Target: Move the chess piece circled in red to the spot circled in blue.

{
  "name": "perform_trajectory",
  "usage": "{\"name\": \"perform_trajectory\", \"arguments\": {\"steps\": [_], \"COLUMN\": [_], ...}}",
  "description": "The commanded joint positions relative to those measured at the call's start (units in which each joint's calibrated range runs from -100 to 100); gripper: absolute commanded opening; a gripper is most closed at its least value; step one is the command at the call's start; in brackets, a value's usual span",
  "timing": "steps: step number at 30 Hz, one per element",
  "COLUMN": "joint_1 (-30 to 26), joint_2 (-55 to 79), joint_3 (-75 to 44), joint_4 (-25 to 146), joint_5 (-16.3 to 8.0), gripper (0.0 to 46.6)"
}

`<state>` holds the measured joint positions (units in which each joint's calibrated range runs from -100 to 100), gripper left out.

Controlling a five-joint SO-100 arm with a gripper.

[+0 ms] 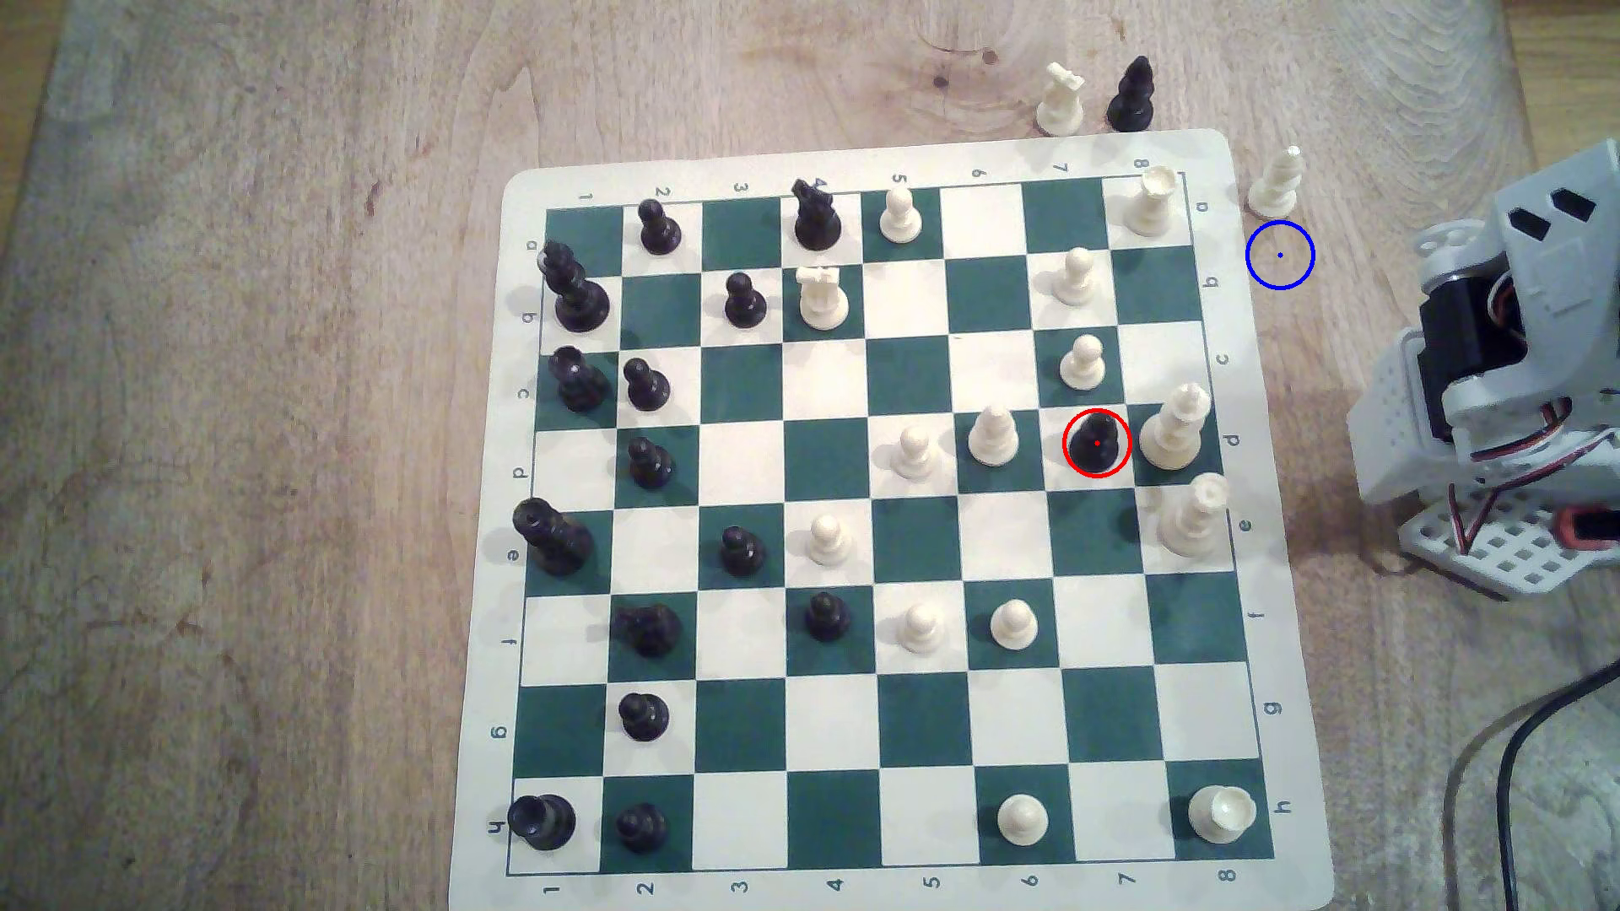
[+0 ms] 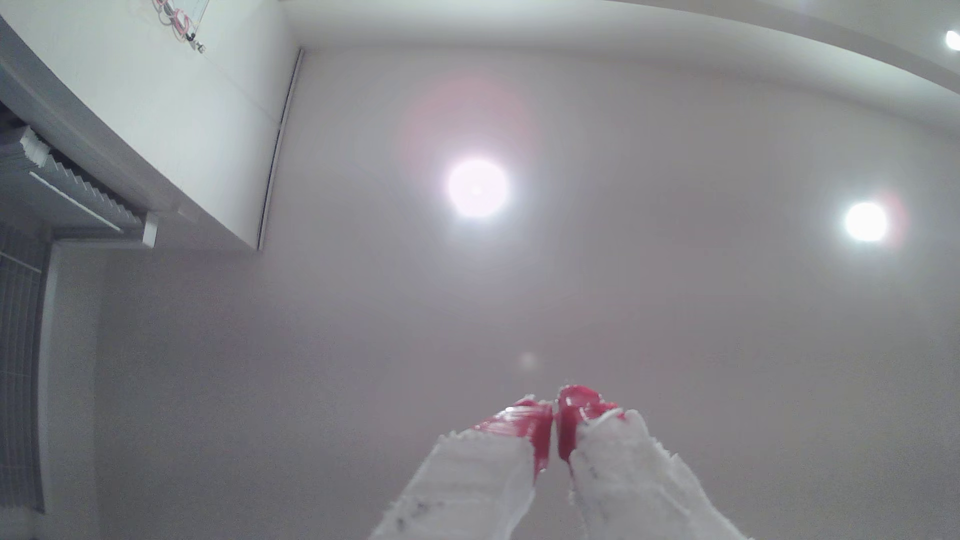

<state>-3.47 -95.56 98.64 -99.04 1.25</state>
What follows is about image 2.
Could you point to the grey window screen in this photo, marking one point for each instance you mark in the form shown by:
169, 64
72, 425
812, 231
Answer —
19, 360

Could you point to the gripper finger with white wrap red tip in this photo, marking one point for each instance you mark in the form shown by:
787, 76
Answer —
630, 480
480, 480

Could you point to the white venetian window blind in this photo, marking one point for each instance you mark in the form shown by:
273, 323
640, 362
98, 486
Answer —
67, 187

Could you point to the round ceiling light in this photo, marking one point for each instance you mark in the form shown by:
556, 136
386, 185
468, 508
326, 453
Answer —
478, 187
866, 221

